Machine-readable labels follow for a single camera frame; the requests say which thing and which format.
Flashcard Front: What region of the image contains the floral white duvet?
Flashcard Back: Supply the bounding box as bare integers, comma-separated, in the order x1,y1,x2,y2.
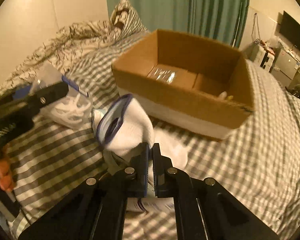
0,21,125,93

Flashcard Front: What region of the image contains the person's left hand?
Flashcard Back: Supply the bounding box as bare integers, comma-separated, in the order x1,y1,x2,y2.
0,158,14,192

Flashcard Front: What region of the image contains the brown cardboard box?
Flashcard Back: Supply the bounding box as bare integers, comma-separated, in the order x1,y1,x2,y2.
112,29,254,140

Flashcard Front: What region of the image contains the patterned pillow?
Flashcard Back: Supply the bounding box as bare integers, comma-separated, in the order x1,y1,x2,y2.
109,0,148,41

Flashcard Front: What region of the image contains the clear bag with white cable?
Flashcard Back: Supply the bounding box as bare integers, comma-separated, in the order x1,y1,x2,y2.
30,63,92,130

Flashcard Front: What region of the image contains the green curtain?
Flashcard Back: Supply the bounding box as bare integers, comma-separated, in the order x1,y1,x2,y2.
107,0,249,48

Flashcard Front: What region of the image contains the small silver fridge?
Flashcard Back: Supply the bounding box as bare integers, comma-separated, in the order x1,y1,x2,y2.
271,49,300,89

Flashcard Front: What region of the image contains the black wall television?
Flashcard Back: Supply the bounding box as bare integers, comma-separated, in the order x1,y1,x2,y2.
279,11,300,51

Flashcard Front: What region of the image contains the white cream tube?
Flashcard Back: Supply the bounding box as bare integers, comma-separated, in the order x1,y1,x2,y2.
218,91,234,101

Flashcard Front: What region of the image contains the white suitcase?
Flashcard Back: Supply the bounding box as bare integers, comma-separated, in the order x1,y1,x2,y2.
249,44,275,72

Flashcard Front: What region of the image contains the green checked bed sheet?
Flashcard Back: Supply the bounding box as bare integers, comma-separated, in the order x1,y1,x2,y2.
8,63,300,239

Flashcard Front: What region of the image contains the white sock with blue cuff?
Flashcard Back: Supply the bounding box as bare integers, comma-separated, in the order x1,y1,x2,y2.
92,94,188,196

